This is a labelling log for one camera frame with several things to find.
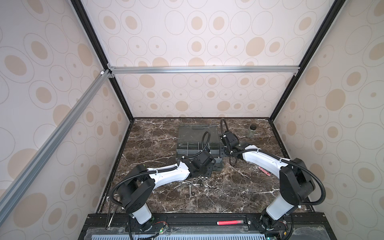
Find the clear grey compartment organizer box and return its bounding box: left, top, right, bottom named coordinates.
left=177, top=125, right=224, bottom=172

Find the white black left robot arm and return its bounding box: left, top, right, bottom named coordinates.
left=109, top=131, right=214, bottom=226

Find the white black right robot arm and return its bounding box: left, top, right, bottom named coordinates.
left=220, top=119, right=326, bottom=229

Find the red marker pen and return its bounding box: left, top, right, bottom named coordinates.
left=217, top=220, right=244, bottom=226

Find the spoon with pink handle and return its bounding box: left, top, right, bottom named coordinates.
left=258, top=167, right=271, bottom=177

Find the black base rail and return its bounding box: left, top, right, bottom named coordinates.
left=79, top=213, right=336, bottom=240

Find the horizontal aluminium frame bar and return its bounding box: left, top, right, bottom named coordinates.
left=111, top=66, right=300, bottom=74

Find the diagonal aluminium frame bar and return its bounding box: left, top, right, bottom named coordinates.
left=1, top=69, right=112, bottom=225

